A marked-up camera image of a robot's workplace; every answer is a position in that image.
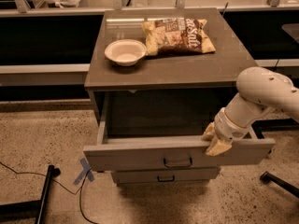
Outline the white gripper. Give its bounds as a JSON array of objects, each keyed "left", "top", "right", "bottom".
[{"left": 202, "top": 107, "right": 249, "bottom": 156}]

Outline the grey top drawer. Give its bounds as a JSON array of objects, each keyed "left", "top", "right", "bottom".
[{"left": 84, "top": 90, "right": 275, "bottom": 171}]

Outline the grey drawer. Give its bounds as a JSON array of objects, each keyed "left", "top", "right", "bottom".
[
  {"left": 84, "top": 90, "right": 275, "bottom": 171},
  {"left": 111, "top": 167, "right": 220, "bottom": 185}
]

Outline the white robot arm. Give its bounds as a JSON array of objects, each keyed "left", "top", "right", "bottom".
[{"left": 202, "top": 67, "right": 299, "bottom": 156}]

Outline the grey bottom drawer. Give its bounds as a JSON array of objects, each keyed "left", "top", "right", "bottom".
[{"left": 111, "top": 167, "right": 220, "bottom": 185}]

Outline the grey drawer cabinet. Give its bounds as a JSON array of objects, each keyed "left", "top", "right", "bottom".
[{"left": 83, "top": 7, "right": 260, "bottom": 186}]

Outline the black stand leg right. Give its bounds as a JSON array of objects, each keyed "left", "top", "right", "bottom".
[{"left": 252, "top": 119, "right": 299, "bottom": 131}]

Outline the black stand leg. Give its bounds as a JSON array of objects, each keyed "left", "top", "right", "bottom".
[
  {"left": 252, "top": 119, "right": 299, "bottom": 131},
  {"left": 0, "top": 165, "right": 61, "bottom": 224}
]

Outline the black chair leg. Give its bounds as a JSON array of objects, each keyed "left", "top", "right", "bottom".
[{"left": 260, "top": 172, "right": 299, "bottom": 198}]

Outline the sea salt chip bag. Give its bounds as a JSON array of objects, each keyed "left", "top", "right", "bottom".
[{"left": 141, "top": 18, "right": 216, "bottom": 56}]

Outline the white paper bowl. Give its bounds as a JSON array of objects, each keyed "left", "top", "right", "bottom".
[{"left": 105, "top": 39, "right": 147, "bottom": 66}]

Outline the blue tape cross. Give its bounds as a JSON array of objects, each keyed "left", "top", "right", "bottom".
[{"left": 73, "top": 158, "right": 94, "bottom": 185}]

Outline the black stand leg left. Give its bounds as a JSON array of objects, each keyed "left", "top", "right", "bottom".
[{"left": 0, "top": 165, "right": 61, "bottom": 224}]

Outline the black floor cable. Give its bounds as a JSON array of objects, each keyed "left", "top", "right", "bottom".
[{"left": 0, "top": 161, "right": 94, "bottom": 224}]

